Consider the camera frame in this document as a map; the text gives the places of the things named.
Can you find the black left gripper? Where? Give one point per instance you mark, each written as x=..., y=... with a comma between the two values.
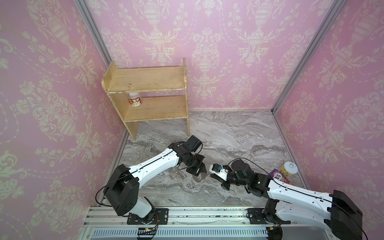
x=200, y=168

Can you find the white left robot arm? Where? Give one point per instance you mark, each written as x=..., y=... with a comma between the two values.
x=122, y=189

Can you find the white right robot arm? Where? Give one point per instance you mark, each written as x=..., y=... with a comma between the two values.
x=334, y=212

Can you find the purple candy bag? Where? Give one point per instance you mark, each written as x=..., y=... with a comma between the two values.
x=276, y=174

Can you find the white round jar yellow base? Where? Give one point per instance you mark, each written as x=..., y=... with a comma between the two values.
x=289, y=169

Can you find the small bottle red label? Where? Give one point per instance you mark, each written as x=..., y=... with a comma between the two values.
x=134, y=99

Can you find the wooden two-tier shelf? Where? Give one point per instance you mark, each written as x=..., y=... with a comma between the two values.
x=163, y=91

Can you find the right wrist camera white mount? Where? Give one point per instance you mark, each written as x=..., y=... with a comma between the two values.
x=219, y=172

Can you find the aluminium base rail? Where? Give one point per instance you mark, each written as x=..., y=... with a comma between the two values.
x=197, y=223

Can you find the aluminium corner wall profile left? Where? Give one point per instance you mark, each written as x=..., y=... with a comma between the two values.
x=93, y=29

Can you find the aluminium corner wall profile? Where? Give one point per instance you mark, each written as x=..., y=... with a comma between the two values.
x=319, y=35
x=93, y=29

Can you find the aluminium corner wall profile right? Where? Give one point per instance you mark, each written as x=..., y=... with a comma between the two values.
x=319, y=35

